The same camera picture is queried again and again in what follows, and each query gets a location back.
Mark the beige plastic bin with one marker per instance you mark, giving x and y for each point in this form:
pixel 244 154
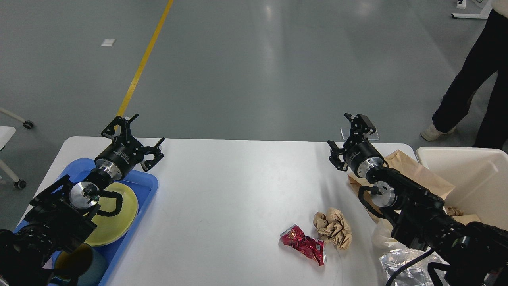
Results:
pixel 480 177

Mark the yellow plastic plate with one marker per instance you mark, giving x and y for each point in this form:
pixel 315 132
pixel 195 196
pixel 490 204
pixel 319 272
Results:
pixel 110 229

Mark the white caster leg left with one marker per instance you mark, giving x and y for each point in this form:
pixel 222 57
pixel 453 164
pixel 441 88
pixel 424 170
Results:
pixel 26 123

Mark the brown paper bag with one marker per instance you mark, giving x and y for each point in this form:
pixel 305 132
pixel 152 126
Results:
pixel 418 173

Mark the brown paper ball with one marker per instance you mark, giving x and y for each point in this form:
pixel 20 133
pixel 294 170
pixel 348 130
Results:
pixel 333 228

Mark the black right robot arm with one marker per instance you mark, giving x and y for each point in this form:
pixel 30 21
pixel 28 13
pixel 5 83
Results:
pixel 476 254

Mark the person in black trousers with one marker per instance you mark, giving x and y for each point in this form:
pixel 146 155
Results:
pixel 488 55

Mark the blue plastic tray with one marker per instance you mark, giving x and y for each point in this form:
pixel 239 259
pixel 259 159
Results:
pixel 145 187

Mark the teal mug yellow inside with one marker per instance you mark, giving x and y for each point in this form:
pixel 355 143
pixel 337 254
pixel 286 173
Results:
pixel 85 262

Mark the crushed red can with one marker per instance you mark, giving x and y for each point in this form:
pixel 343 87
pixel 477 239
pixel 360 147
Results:
pixel 310 247

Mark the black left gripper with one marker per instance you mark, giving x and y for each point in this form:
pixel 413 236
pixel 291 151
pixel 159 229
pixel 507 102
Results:
pixel 125 151

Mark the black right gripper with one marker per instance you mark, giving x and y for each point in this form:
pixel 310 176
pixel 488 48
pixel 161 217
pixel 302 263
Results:
pixel 358 153

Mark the crumpled silver foil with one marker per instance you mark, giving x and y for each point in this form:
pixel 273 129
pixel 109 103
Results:
pixel 398 271

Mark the white desk base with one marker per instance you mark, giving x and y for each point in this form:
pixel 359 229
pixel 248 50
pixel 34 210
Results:
pixel 472 9

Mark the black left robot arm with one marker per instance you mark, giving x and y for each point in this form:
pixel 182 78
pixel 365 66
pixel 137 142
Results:
pixel 61 216

